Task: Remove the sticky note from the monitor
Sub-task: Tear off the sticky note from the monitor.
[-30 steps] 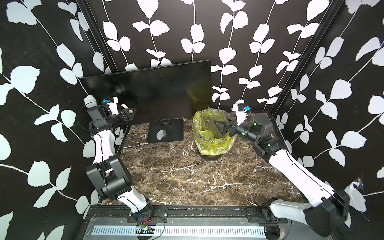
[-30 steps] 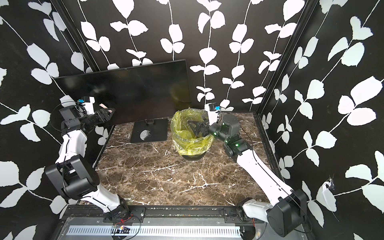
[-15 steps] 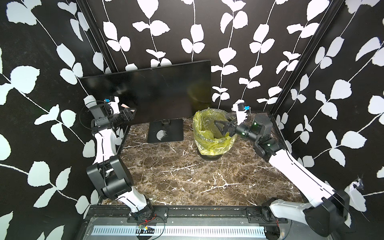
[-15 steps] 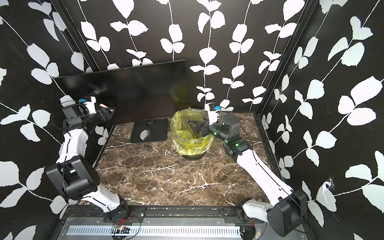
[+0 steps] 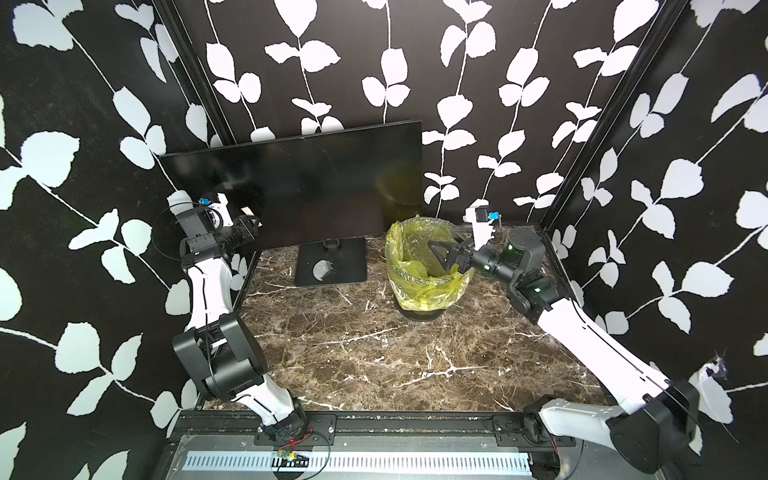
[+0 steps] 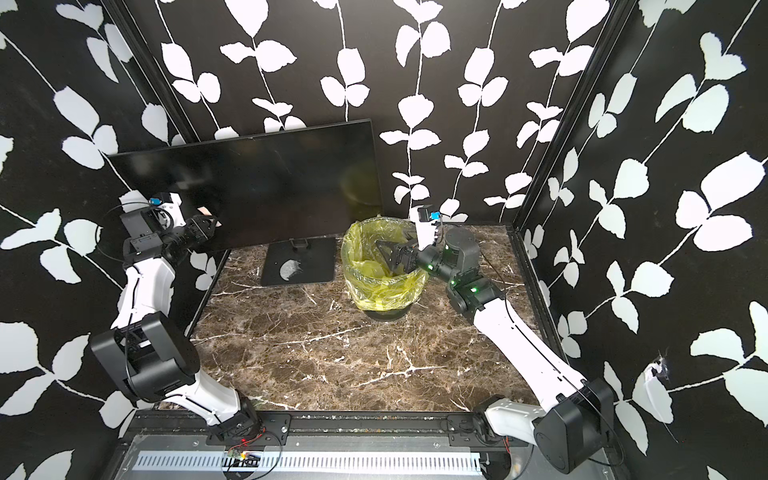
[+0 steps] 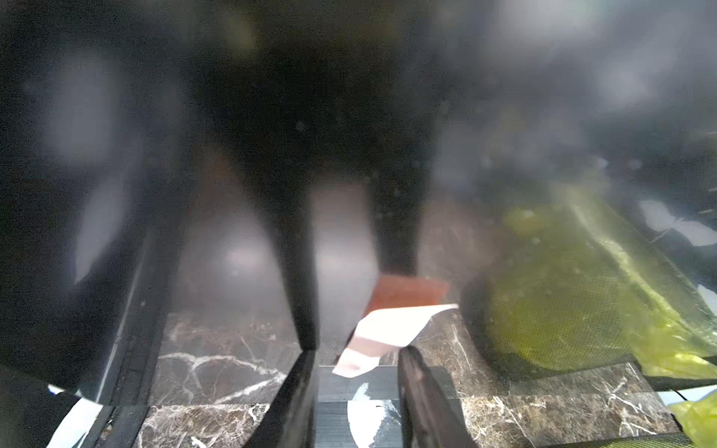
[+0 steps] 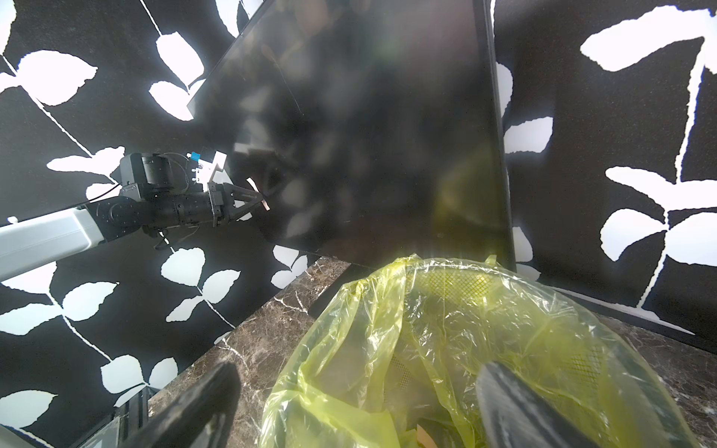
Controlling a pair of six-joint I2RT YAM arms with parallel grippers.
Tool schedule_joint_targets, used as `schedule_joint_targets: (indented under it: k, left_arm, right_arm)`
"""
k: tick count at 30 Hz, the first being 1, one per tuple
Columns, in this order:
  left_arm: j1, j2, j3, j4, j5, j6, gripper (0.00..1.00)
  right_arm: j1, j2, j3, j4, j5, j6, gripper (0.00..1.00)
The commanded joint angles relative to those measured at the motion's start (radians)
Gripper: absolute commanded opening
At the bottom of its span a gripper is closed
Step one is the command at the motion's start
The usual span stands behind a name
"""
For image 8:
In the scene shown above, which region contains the mesh trash bin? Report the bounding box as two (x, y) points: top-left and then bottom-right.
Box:
(397, 263), (664, 447)

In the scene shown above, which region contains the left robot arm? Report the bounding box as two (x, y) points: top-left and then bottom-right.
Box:
(1, 153), (265, 281)

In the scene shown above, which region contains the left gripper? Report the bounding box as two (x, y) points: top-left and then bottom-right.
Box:
(208, 183), (265, 226)

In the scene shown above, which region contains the yellow plastic bin liner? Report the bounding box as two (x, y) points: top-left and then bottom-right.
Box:
(259, 256), (698, 447)

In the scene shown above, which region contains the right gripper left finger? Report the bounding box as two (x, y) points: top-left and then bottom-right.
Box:
(121, 362), (241, 447)

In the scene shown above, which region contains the sticky note middle right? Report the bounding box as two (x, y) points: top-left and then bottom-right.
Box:
(246, 177), (271, 212)

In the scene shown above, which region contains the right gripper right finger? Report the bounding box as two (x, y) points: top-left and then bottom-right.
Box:
(475, 362), (597, 447)

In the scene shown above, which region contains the black flat monitor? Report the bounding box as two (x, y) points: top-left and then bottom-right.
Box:
(190, 0), (515, 269)

